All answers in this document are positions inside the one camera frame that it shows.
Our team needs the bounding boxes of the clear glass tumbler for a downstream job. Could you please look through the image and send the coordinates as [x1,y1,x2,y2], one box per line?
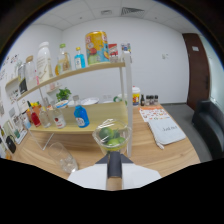
[46,142,80,174]

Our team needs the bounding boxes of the yellow printed can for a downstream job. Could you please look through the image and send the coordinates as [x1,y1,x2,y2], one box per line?
[84,30,111,66]

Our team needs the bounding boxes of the blue and white carton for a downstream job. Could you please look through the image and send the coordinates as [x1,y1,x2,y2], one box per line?
[120,42,132,55]

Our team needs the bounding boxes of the white cloth bag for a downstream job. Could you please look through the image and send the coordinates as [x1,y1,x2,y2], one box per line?
[147,117,187,150]

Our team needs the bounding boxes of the clear cup of limes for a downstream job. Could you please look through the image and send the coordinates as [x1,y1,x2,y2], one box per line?
[92,118,133,156]

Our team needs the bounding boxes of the black office chair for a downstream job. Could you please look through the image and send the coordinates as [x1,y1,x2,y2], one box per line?
[192,99,224,162]

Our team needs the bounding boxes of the black soda water can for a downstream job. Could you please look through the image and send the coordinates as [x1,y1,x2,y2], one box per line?
[17,63,29,96]

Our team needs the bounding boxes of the red and white carton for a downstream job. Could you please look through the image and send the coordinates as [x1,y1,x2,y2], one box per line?
[108,43,120,64]

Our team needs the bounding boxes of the green potted plant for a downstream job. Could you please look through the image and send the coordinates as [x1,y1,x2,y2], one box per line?
[55,87,72,103]

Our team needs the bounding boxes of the red liquid bottle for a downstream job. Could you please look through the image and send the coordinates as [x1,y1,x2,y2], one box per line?
[27,100,42,128]

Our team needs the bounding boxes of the glass jar with cork lid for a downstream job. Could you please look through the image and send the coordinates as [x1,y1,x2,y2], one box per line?
[24,55,38,91]

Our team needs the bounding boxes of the two-tier wooden shelf rack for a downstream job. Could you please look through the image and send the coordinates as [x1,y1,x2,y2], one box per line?
[16,49,134,158]

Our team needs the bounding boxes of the clear bottle with green cap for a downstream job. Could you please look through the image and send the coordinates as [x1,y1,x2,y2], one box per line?
[57,43,73,75]

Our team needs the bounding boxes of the orange printed paper mat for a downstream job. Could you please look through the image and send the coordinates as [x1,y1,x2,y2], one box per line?
[138,105,171,123]

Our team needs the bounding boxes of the white bowl with blue rim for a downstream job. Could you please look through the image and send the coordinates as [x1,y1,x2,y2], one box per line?
[54,99,70,110]

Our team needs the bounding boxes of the clear bottle with orange cap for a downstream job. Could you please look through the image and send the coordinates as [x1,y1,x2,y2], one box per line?
[38,97,52,129]

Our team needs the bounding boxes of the large white bottle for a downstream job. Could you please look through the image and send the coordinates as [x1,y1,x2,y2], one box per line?
[35,41,55,84]

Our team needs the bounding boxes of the brown door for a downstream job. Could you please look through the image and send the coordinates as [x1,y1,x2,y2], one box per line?
[181,32,212,111]

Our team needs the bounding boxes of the row of dark spice bottles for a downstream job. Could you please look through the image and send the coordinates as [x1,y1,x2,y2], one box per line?
[139,94,160,107]

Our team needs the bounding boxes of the blue liquid bottle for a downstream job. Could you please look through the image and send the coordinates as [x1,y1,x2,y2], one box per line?
[73,94,91,129]

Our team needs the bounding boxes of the black handbag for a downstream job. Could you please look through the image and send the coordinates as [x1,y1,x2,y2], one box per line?
[4,134,17,154]

